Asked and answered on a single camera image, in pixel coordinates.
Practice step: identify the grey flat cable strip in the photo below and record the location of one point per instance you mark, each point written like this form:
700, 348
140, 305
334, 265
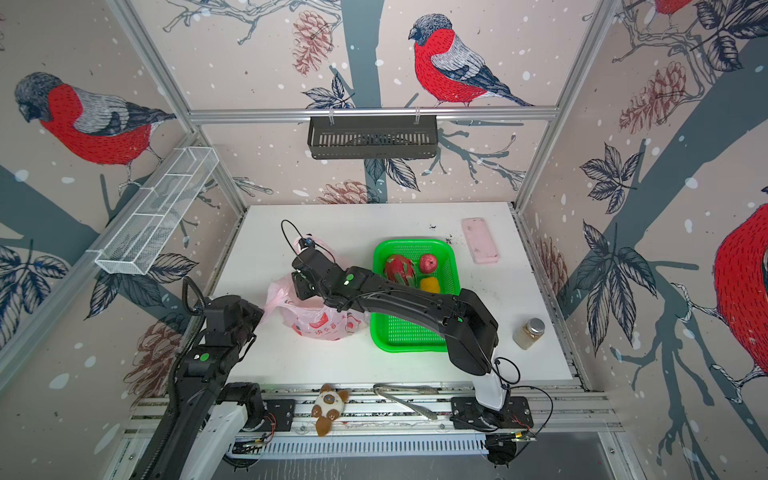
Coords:
401, 394

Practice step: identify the orange fruit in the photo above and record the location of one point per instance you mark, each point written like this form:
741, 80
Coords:
430, 284

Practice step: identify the red apple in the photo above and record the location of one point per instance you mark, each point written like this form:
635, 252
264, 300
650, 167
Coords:
428, 263

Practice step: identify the red fruit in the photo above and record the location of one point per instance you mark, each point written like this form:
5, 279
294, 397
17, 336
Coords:
400, 269

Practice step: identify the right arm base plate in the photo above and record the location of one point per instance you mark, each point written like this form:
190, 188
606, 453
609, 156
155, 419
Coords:
467, 414

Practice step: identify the black hanging wall basket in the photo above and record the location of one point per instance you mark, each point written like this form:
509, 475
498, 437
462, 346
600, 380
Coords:
373, 137

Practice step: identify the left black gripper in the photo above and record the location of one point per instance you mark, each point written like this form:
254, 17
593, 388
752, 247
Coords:
253, 310

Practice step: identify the brown plush toy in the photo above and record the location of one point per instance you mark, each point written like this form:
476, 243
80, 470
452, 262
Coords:
328, 407

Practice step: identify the white wire mesh shelf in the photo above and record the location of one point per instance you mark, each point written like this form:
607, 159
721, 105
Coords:
139, 240

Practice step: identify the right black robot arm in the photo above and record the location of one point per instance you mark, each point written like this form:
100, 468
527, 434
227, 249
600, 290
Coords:
463, 321

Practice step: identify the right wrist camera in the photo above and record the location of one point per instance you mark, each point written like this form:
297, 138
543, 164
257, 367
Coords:
306, 242

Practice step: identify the small glass jar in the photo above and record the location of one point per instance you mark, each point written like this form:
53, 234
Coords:
529, 333

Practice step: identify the green plastic basket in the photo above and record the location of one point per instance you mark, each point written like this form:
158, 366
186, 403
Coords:
392, 334

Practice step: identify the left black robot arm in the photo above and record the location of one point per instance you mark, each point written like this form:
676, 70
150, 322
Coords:
205, 410

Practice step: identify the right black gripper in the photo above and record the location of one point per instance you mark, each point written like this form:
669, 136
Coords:
303, 283

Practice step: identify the pink plastic bag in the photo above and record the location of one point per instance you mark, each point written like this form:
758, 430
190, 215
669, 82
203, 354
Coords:
311, 319

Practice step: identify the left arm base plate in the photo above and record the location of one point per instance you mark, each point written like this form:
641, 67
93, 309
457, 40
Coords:
278, 416

